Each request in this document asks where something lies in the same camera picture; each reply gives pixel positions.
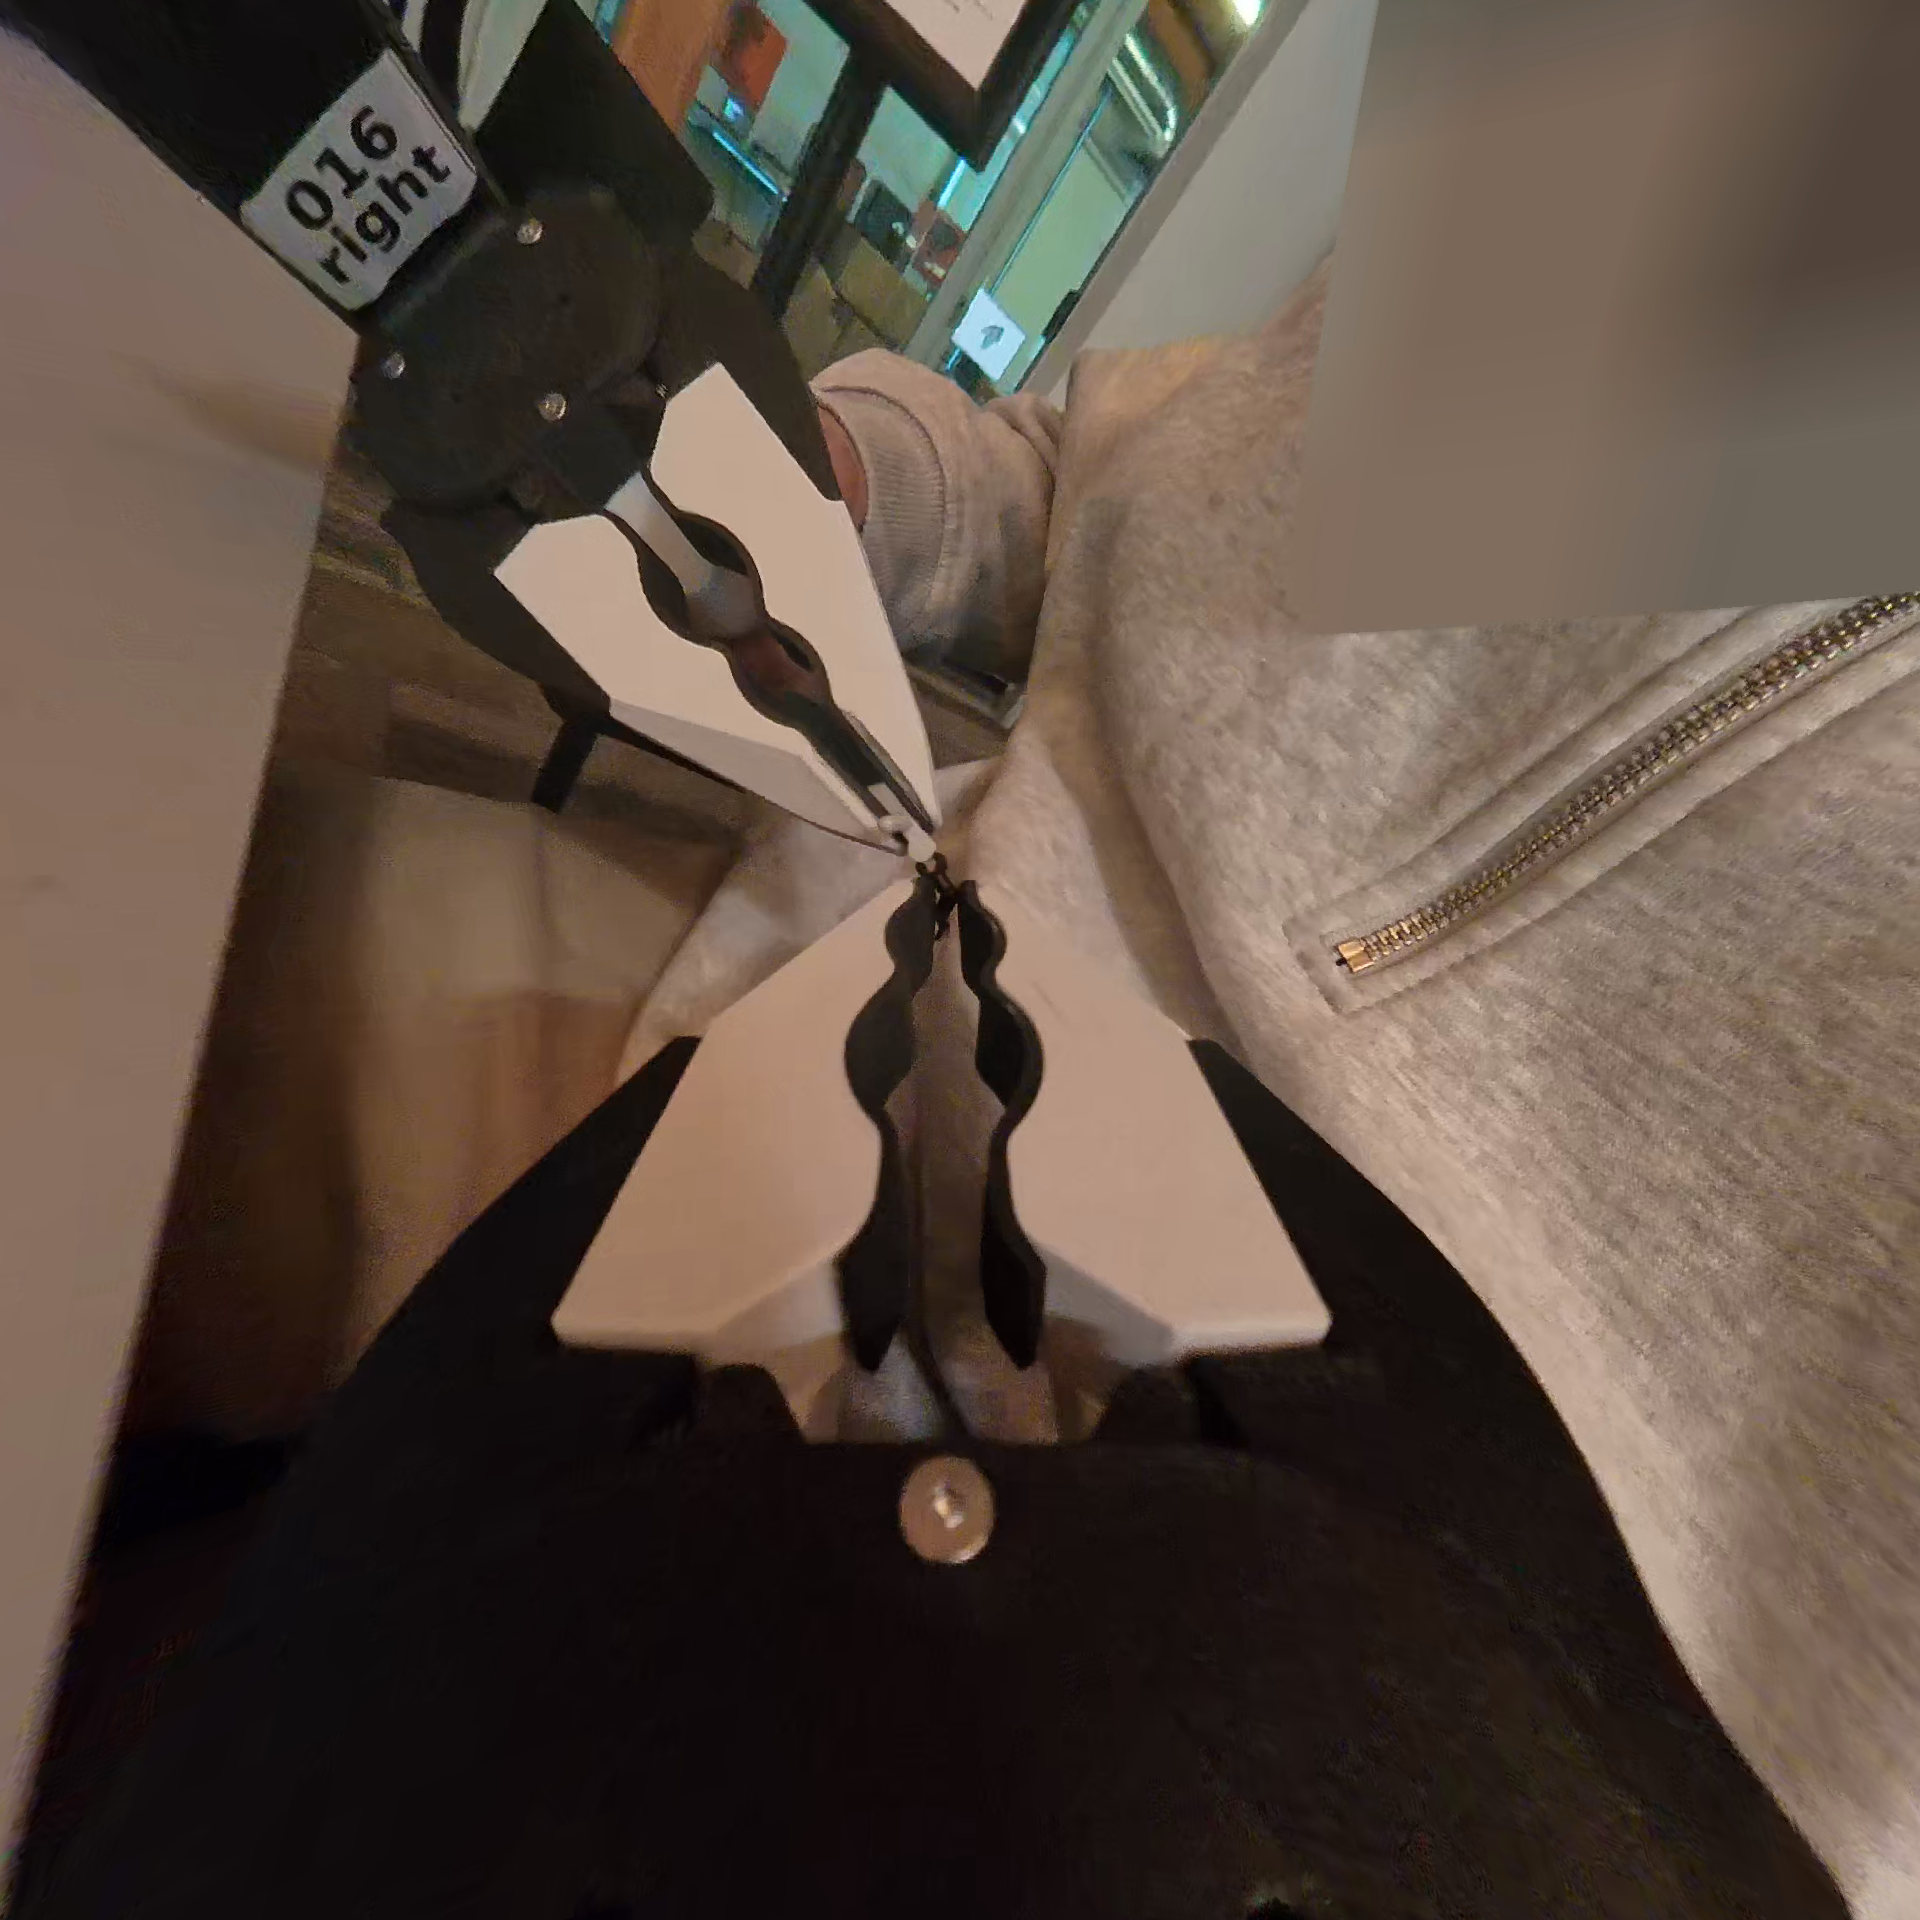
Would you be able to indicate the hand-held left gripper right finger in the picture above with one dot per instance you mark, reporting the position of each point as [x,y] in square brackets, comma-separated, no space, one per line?
[1169,1202]

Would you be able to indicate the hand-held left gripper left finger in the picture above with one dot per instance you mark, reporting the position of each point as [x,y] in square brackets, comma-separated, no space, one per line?
[723,1202]

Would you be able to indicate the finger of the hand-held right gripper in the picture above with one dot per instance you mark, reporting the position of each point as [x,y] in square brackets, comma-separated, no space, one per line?
[796,526]
[633,632]

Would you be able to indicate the grey lego wing piece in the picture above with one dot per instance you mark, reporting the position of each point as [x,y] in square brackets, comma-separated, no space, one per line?
[912,841]

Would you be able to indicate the person's grey sweater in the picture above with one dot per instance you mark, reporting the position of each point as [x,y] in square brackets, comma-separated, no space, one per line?
[1427,1124]

